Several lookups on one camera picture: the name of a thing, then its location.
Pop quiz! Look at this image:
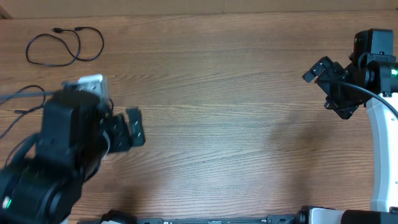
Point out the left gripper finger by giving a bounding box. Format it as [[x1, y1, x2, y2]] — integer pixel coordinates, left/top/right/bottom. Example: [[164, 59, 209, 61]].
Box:
[[105, 114, 131, 152], [126, 108, 146, 147]]

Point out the black USB cable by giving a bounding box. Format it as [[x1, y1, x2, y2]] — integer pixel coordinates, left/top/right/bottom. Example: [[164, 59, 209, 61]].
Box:
[[0, 85, 114, 140], [25, 26, 105, 68]]

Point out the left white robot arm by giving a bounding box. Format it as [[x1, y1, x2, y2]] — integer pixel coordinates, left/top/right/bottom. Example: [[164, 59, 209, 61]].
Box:
[[1, 89, 145, 223]]

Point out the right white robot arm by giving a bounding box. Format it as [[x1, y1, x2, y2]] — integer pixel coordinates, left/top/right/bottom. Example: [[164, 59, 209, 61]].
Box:
[[289, 29, 397, 223]]

